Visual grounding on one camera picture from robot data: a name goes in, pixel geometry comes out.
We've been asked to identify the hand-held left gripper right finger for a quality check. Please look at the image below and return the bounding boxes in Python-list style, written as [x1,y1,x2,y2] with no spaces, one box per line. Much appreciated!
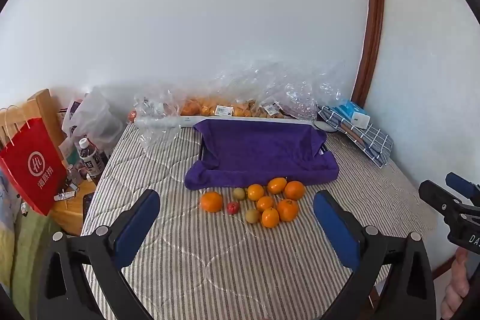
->
[313,190,437,320]

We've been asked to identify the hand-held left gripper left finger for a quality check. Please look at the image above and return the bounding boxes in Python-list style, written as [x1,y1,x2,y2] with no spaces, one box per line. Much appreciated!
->
[37,189,162,320]

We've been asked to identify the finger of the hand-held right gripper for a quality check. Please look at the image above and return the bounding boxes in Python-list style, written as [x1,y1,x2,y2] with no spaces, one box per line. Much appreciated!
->
[419,179,474,220]
[445,172,480,199]

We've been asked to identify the large orange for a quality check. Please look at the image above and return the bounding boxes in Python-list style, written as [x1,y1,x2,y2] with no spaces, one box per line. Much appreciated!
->
[200,191,224,213]

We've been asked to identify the bagged brown fruits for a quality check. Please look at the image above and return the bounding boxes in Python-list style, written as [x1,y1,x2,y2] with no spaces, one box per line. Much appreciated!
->
[247,100,297,119]

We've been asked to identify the person's right hand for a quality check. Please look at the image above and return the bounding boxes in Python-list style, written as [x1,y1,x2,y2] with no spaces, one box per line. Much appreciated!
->
[440,248,471,320]

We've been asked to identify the black phone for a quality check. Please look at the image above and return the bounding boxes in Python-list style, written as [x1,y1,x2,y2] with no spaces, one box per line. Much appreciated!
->
[82,193,94,219]

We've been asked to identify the striped bed cover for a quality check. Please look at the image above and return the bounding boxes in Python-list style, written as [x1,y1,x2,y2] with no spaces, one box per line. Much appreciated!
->
[80,121,437,320]

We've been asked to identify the blue checked cloth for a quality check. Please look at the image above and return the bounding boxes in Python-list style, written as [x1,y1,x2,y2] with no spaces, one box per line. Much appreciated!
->
[317,106,394,169]

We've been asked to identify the plastic drink bottle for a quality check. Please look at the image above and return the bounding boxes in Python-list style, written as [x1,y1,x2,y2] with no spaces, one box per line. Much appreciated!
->
[78,138,106,178]

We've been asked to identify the purple towel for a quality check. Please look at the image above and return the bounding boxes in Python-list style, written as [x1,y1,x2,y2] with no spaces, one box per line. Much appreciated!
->
[184,118,340,191]

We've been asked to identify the small white box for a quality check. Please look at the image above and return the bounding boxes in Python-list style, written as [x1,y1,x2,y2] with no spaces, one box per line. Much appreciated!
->
[349,114,370,129]

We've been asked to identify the white plastic bag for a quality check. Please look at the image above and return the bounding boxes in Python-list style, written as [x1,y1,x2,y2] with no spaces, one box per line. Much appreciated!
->
[62,87,126,156]

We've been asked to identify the small clear plastic bag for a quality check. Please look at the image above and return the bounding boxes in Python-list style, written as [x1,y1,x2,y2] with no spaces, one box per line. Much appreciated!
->
[133,89,184,152]

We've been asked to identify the red paper bag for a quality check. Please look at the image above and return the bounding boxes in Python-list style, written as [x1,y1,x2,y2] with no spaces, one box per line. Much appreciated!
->
[0,104,68,216]

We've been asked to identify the blue tissue pack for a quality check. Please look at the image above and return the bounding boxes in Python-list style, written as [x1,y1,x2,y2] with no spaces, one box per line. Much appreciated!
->
[334,100,366,120]

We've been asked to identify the green cloth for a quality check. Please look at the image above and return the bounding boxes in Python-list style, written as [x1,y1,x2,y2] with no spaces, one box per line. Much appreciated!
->
[0,208,62,320]

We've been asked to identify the bagged oranges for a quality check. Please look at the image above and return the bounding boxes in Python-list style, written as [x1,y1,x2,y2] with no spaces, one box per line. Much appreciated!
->
[180,97,256,117]

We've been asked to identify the large clear plastic bag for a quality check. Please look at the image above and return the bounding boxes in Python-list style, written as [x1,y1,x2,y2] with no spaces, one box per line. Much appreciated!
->
[210,59,347,120]

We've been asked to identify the brown wooden door frame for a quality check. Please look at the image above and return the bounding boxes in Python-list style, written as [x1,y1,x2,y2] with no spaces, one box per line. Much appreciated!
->
[352,0,386,107]

